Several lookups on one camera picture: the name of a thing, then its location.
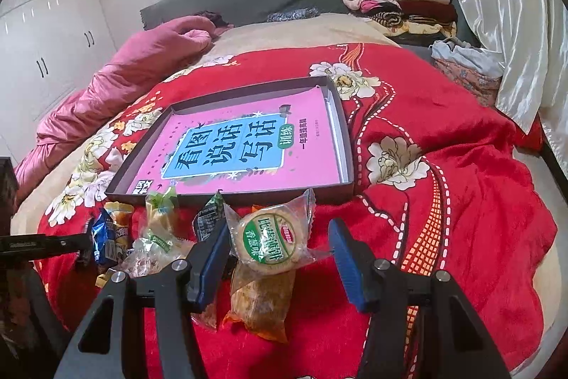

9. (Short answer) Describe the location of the blue patterned pillow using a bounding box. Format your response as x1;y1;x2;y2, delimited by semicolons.
267;8;321;23

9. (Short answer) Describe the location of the dark shallow box tray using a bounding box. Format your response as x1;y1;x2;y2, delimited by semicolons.
106;76;354;206

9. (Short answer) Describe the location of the brown snack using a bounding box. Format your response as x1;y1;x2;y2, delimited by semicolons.
222;262;296;343

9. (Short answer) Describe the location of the light blue crumpled cloth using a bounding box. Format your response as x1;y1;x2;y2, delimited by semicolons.
430;38;504;79

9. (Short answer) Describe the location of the blue Oreo cookie packet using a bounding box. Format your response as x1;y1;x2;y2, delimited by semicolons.
91;209;118;269

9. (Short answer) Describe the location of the yellow candy packet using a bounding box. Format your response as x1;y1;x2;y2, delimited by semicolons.
104;201;135;251

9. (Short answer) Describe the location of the green clear pastry packet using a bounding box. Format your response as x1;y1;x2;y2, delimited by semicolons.
120;186;193;278

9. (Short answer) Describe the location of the pink Chinese workbook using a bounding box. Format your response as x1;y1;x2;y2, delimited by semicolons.
127;86;342;195

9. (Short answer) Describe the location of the round green label pastry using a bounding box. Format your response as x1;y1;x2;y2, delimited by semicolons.
223;189;330;279

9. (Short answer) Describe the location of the pink rolled blanket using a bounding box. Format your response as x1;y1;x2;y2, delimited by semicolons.
15;15;215;203

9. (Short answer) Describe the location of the white satin curtain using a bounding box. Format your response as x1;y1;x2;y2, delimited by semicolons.
459;0;567;168

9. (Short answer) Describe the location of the red floral quilt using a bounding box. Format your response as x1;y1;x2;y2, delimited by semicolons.
37;43;557;378

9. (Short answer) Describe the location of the white wardrobe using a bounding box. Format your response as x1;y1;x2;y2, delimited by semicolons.
1;0;115;163

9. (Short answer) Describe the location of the black green snack packet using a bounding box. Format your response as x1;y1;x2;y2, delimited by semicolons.
192;191;224;242

